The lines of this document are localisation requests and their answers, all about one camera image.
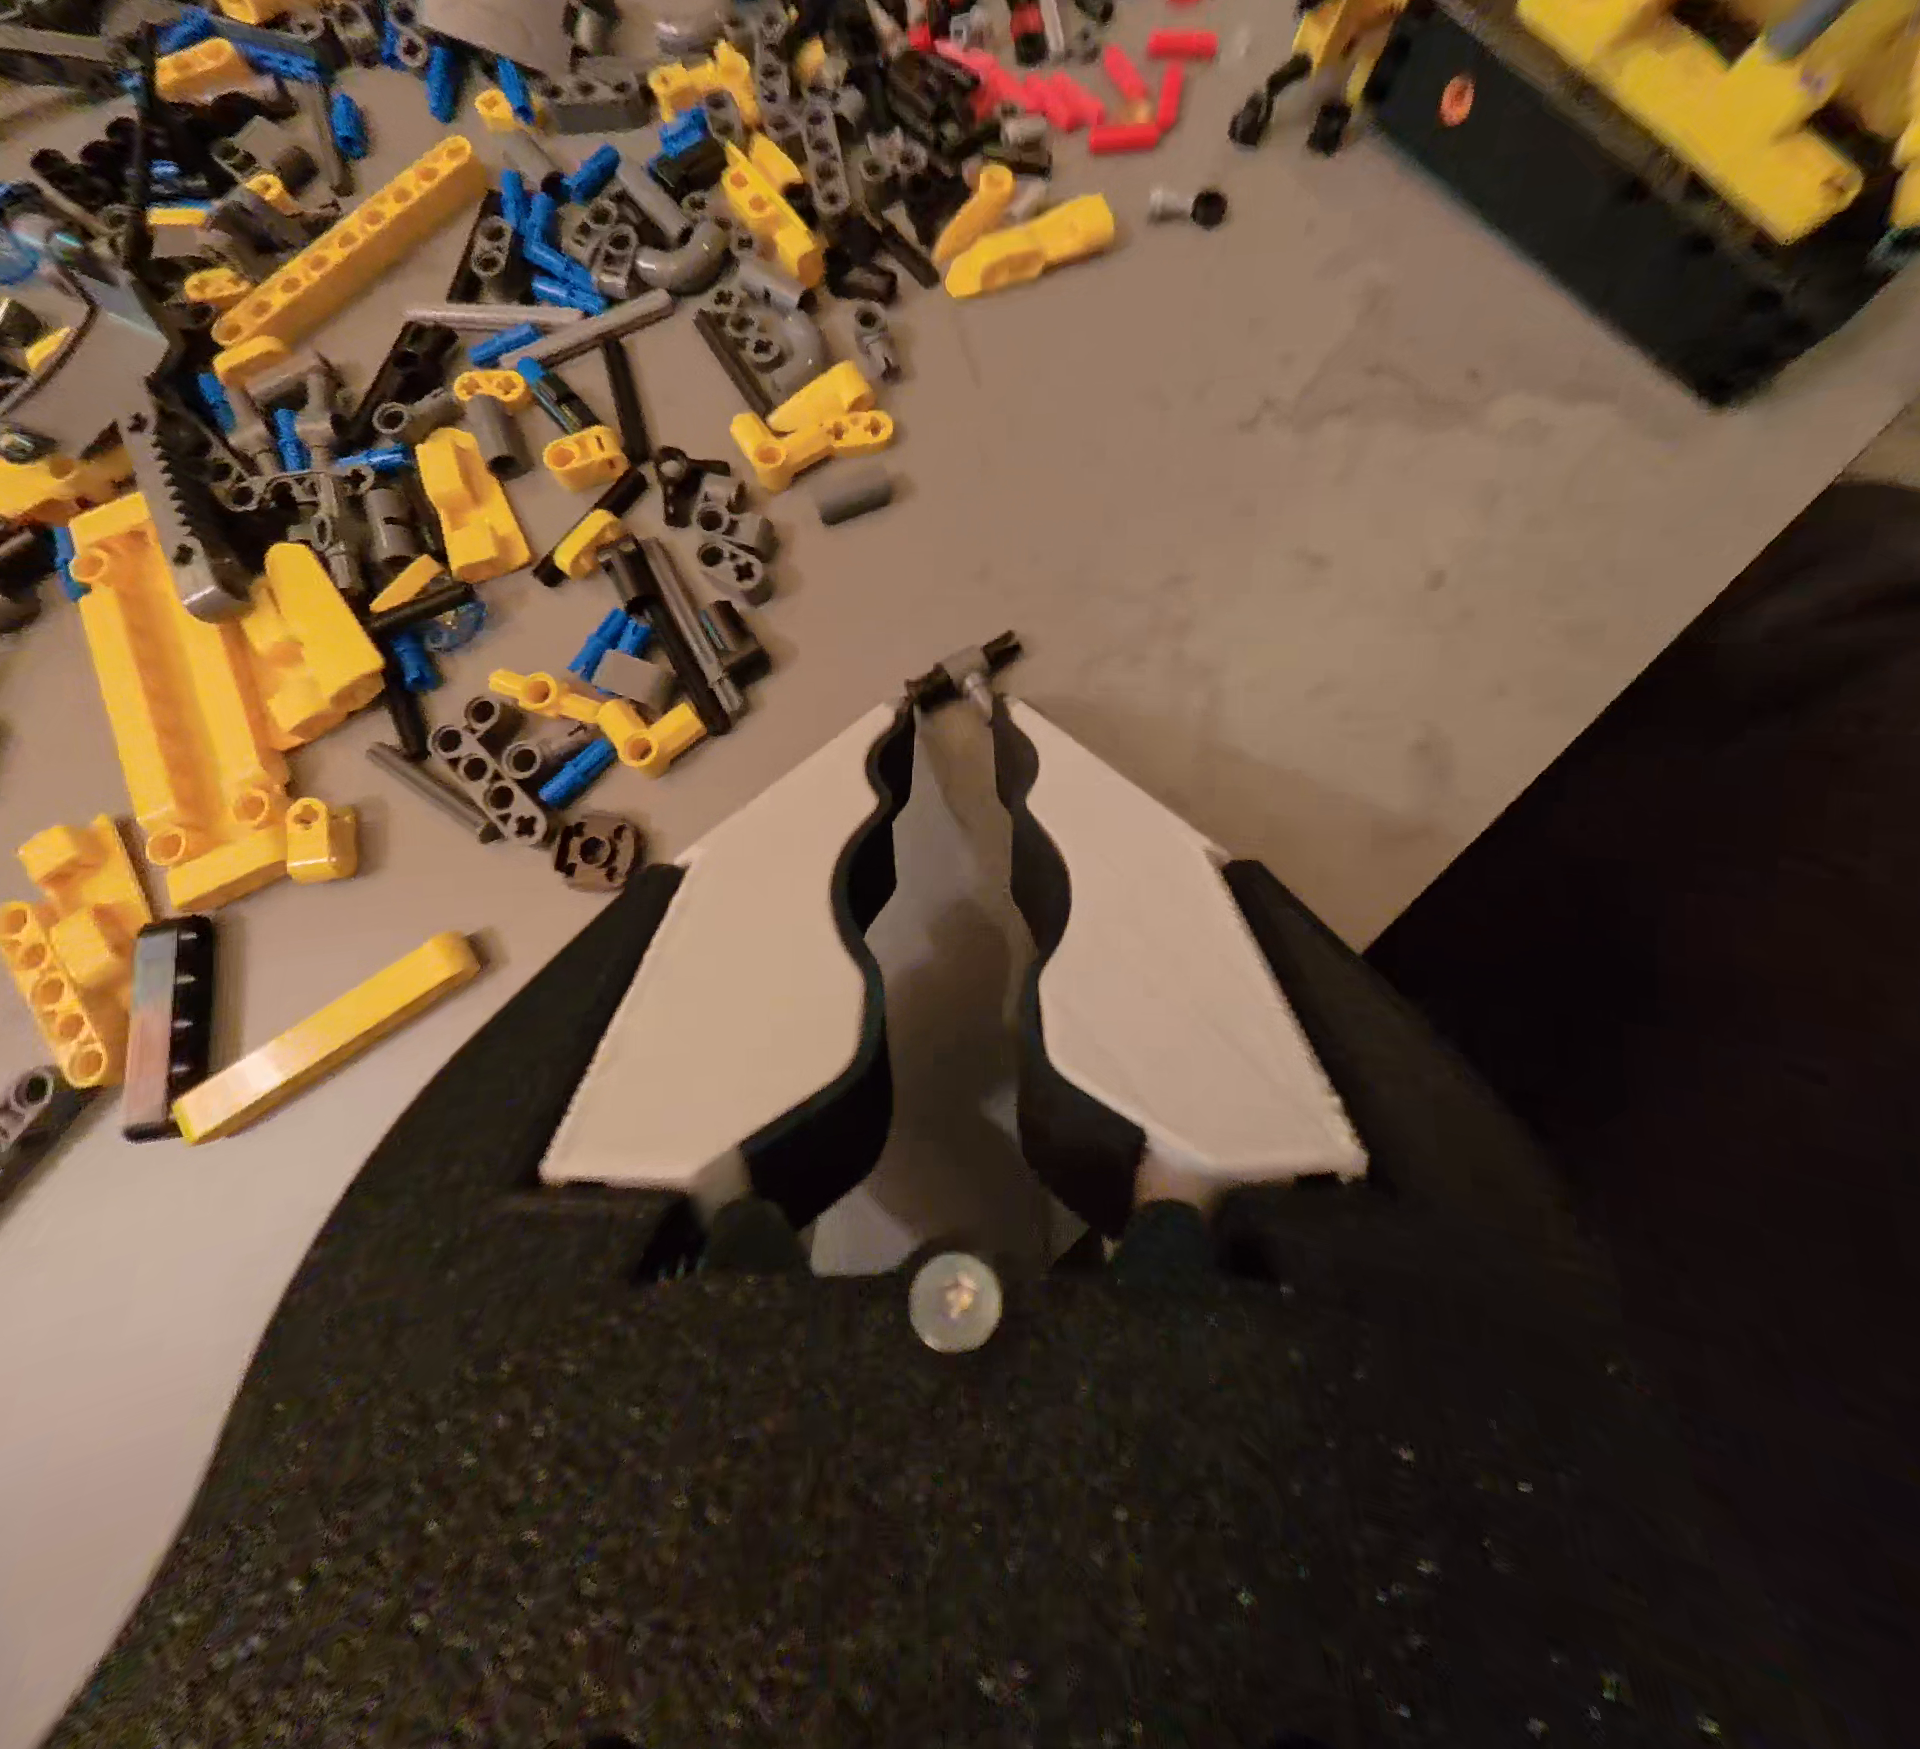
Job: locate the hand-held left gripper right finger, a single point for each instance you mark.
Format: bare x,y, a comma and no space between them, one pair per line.
1186,1014

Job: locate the pile of toy building pieces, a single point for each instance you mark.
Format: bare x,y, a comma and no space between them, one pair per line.
376,248

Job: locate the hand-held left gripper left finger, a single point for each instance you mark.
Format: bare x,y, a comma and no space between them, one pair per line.
705,1014

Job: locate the yellow black toy crane model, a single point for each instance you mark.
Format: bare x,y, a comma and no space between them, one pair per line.
1620,203

